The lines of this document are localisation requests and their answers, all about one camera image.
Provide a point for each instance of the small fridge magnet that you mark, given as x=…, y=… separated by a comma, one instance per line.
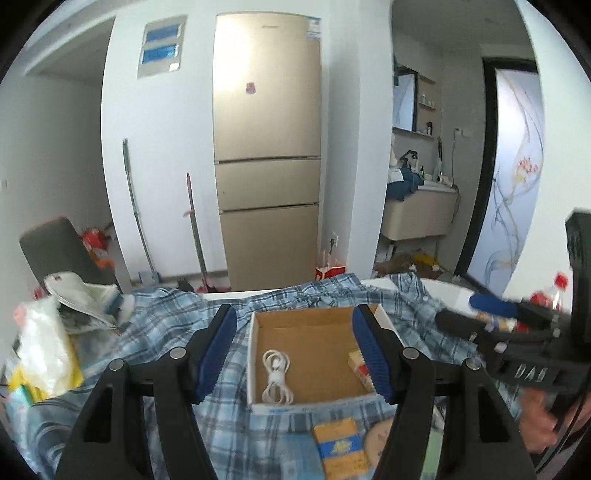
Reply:
x=250, y=87

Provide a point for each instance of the wall niche shelf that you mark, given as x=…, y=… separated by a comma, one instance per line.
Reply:
x=427, y=94

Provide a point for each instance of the bathroom mirror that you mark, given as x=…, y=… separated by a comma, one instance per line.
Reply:
x=405, y=99

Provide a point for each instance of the low wall socket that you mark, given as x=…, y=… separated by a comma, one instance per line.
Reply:
x=334, y=241

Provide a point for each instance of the round beige perforated disc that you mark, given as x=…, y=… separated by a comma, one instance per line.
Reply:
x=376, y=441

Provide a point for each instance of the black faucet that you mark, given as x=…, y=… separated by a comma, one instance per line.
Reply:
x=408, y=157

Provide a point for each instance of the red cola bottle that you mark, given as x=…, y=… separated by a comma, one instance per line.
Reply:
x=561, y=281

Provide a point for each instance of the dark blue clothing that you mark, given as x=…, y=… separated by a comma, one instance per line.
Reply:
x=401, y=184

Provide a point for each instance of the grey wall electrical panel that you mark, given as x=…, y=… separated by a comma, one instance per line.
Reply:
x=161, y=46

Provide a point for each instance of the white hair dryer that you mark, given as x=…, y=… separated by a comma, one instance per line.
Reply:
x=444, y=179

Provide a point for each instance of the red bags on floor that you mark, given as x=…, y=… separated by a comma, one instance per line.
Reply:
x=94, y=242

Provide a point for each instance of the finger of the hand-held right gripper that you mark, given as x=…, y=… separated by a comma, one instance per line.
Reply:
x=489, y=304
x=457, y=323

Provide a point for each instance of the brown floor clutter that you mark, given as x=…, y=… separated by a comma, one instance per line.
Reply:
x=411, y=263

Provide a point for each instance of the gold three-door fridge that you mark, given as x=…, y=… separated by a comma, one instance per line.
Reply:
x=267, y=138

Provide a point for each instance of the clear crumpled plastic bag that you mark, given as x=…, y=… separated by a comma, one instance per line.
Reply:
x=83, y=295

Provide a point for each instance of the blue plaid shirt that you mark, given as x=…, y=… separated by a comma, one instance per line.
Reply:
x=175, y=314

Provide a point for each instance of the red box on floor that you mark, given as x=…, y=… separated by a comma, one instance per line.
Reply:
x=330, y=272

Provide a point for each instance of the bathroom wall outlet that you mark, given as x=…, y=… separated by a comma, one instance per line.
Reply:
x=462, y=133

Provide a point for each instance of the yellow plastic bag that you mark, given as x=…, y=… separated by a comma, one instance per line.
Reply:
x=21, y=385

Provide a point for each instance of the blue tissue packet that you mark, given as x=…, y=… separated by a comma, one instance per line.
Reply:
x=300, y=454

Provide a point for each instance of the grey chair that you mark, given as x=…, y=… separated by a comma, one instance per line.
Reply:
x=55, y=249

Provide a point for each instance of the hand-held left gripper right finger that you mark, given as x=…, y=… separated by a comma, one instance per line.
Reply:
x=374, y=355

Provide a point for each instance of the black framed painted glass door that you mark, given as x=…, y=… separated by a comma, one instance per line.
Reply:
x=512, y=184

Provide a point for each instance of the fridge energy label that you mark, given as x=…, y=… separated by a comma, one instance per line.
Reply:
x=314, y=25

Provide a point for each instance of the beige vanity cabinet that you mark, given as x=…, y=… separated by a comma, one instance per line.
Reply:
x=420, y=214

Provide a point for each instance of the person's right hand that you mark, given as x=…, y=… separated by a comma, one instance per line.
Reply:
x=540, y=415

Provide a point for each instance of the red and white cigarette pack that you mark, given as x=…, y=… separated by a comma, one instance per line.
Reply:
x=359, y=369

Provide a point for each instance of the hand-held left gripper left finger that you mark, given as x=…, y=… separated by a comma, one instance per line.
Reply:
x=214, y=355

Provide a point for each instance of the white plastic bag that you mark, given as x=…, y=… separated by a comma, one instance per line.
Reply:
x=44, y=341

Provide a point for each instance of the yellow rectangular box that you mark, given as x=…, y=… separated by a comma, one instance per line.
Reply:
x=341, y=447

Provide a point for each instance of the shallow cardboard box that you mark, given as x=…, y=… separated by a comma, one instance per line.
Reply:
x=304, y=355

